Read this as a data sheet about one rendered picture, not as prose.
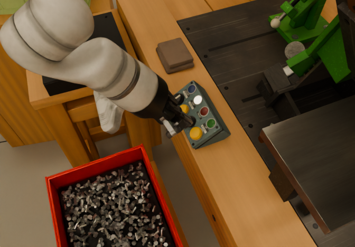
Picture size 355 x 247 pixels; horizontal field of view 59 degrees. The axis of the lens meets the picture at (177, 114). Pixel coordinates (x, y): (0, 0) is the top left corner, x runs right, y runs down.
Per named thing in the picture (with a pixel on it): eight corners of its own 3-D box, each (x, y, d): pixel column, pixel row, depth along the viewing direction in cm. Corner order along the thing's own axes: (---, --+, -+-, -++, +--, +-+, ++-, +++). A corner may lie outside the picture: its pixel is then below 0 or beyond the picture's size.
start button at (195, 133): (194, 142, 69) (192, 141, 68) (189, 132, 71) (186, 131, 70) (204, 135, 68) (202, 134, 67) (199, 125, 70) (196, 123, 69)
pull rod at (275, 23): (272, 31, 89) (278, 14, 84) (267, 25, 90) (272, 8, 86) (289, 26, 90) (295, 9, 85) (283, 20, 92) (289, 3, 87)
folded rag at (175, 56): (194, 67, 85) (195, 59, 82) (166, 75, 83) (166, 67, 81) (181, 44, 90) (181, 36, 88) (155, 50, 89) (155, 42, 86)
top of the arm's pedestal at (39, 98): (34, 111, 88) (28, 102, 84) (25, 38, 105) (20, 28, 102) (144, 81, 94) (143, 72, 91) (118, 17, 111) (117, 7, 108)
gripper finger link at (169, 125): (152, 118, 51) (156, 114, 53) (169, 140, 52) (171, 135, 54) (164, 111, 50) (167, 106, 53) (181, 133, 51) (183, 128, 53)
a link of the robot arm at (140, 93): (99, 94, 54) (71, 79, 49) (149, 56, 51) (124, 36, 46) (109, 137, 49) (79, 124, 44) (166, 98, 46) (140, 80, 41)
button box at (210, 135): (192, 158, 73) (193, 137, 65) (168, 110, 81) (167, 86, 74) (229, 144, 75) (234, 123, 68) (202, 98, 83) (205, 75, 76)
